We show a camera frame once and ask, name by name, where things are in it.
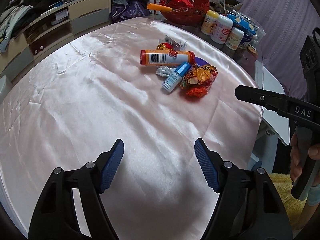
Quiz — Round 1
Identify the orange tablet tube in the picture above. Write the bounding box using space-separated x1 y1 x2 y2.
140 50 195 66

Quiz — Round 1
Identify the white jar orange label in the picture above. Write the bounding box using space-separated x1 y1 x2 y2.
225 28 245 50

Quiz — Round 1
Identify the red lantern ornament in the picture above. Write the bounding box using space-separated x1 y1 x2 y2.
156 42 178 57

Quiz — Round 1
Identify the person's right hand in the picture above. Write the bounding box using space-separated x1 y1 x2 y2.
290 133 319 182

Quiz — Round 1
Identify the pink label white jar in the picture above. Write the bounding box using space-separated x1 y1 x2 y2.
210 15 233 44

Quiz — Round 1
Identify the silver foil wrapper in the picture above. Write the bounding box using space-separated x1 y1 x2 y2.
155 66 176 77

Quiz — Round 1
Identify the pink satin tablecloth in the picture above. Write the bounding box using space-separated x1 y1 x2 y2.
1 18 263 239

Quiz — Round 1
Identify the purple plastic dish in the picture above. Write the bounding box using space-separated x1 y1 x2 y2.
193 57 208 67

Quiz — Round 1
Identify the small blue-capped bottle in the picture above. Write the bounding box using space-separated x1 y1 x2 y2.
162 62 191 93

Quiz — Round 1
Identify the beige tv cabinet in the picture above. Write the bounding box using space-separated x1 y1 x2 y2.
1 0 111 81

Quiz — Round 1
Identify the blue snack package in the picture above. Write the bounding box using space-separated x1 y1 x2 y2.
227 14 256 49

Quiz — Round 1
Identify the red decorative basket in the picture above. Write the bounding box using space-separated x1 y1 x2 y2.
159 0 210 26

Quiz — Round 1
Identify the orange handle tool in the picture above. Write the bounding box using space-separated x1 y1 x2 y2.
147 3 172 12

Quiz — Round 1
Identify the yellow lid white jar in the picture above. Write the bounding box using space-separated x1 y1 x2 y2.
201 10 220 35

